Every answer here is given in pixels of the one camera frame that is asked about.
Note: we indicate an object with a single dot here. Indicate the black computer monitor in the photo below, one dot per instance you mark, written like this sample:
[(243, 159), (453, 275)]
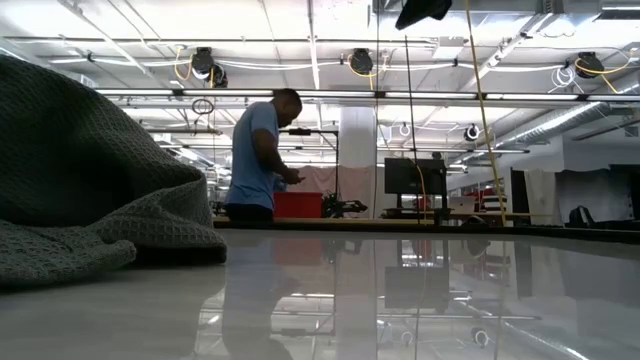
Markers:
[(412, 177)]

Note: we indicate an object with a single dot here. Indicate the red plastic bin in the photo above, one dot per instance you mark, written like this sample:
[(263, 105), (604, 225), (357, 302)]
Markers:
[(297, 205)]

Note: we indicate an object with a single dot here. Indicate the long ceiling light bar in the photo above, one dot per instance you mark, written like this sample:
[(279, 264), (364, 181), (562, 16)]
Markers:
[(225, 92)]

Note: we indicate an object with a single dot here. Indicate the person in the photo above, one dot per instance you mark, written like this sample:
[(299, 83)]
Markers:
[(252, 165)]

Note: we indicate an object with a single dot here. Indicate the pink hanging cloth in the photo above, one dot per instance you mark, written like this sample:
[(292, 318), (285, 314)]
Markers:
[(350, 182)]

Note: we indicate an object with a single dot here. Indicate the wooden work table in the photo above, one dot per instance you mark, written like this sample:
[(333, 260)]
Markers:
[(350, 220)]

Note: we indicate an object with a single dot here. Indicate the white building pillar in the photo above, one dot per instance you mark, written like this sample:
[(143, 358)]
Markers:
[(357, 135)]

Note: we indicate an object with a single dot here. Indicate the black table frame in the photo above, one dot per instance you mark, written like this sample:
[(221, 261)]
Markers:
[(500, 231)]

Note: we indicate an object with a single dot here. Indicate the silver ventilation duct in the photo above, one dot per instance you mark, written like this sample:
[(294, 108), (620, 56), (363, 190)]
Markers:
[(560, 122)]

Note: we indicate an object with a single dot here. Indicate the black backpack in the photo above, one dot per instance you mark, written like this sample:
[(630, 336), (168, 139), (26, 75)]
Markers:
[(580, 217)]

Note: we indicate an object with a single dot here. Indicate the black camera frame stand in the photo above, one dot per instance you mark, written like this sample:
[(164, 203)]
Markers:
[(300, 131)]

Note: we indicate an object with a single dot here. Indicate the grey waffle weave towel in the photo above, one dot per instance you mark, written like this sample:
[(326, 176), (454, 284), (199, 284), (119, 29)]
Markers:
[(75, 175)]

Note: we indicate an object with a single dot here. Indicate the small black robot arm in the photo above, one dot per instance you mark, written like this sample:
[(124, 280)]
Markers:
[(342, 206)]

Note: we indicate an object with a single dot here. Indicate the white laptop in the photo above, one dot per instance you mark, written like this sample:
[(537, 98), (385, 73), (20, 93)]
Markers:
[(461, 205)]

